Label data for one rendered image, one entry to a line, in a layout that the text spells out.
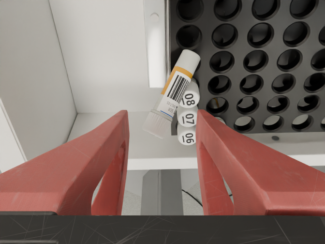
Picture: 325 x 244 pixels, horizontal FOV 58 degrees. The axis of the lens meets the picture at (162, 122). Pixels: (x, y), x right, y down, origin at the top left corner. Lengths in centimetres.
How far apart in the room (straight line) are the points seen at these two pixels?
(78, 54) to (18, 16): 7
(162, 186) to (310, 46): 116
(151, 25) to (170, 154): 9
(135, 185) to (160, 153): 135
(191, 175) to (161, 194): 29
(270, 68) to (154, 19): 8
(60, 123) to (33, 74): 5
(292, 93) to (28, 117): 15
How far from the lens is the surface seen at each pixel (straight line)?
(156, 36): 21
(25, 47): 19
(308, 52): 18
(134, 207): 177
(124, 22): 22
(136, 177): 151
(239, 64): 17
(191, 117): 16
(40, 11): 21
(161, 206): 123
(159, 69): 22
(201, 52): 16
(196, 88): 16
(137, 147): 22
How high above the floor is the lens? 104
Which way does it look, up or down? 53 degrees down
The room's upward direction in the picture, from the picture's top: 179 degrees clockwise
